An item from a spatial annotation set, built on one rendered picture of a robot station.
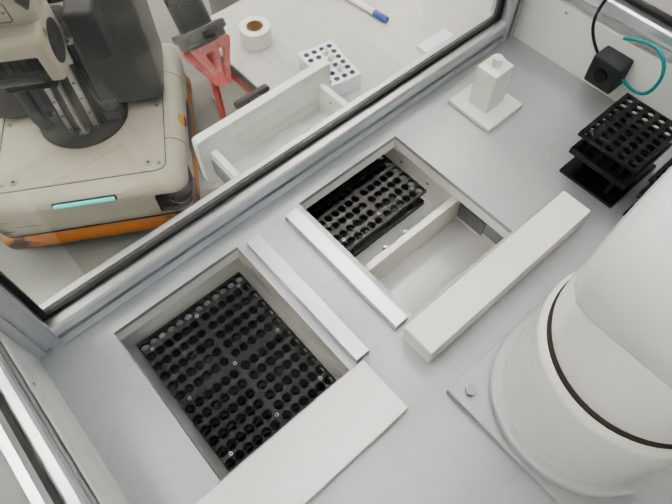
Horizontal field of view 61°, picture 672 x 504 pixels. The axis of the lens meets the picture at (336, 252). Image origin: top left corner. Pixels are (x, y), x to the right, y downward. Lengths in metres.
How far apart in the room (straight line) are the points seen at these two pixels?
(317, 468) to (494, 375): 0.24
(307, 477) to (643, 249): 0.54
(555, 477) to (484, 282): 0.24
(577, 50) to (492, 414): 0.63
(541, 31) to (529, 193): 0.32
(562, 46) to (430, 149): 0.31
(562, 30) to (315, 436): 0.76
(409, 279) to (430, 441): 0.30
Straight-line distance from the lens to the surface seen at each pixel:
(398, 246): 0.88
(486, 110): 0.98
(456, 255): 0.96
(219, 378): 0.80
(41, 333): 0.80
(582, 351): 0.54
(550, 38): 1.11
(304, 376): 0.79
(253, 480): 0.70
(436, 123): 0.97
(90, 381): 0.80
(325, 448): 0.70
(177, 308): 0.93
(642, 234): 0.22
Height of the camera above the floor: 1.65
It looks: 60 degrees down
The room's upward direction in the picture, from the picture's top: 1 degrees counter-clockwise
